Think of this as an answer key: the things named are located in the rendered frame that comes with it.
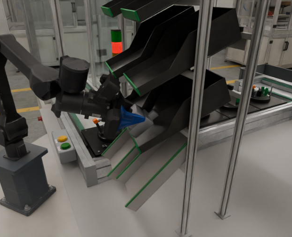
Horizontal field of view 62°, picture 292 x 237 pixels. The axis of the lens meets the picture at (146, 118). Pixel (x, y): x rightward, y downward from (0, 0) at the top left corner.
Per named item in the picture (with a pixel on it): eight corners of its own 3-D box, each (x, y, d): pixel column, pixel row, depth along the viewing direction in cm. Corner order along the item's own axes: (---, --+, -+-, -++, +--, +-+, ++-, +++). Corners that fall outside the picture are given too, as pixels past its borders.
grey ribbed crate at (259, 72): (285, 106, 232) (291, 83, 221) (235, 87, 281) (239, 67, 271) (312, 98, 249) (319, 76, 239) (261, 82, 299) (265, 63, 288)
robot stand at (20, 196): (-1, 204, 91) (-17, 160, 82) (30, 180, 103) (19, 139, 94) (28, 217, 86) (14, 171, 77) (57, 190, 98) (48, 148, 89)
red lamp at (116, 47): (114, 53, 117) (113, 43, 114) (110, 51, 121) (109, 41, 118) (123, 52, 119) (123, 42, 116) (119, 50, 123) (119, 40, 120)
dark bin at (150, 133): (140, 154, 64) (128, 134, 60) (128, 130, 75) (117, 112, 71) (231, 100, 65) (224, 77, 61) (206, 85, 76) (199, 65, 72)
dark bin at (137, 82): (140, 97, 56) (125, 69, 52) (126, 80, 67) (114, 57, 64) (241, 38, 58) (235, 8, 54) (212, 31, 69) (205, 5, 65)
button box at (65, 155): (60, 164, 106) (58, 153, 103) (52, 141, 123) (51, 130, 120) (77, 160, 109) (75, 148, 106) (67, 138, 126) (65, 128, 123)
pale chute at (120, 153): (117, 181, 83) (107, 176, 81) (109, 159, 95) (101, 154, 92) (173, 122, 80) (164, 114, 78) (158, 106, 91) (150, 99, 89)
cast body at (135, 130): (135, 138, 64) (117, 123, 61) (134, 129, 68) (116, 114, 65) (159, 119, 62) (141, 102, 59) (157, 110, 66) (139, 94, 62)
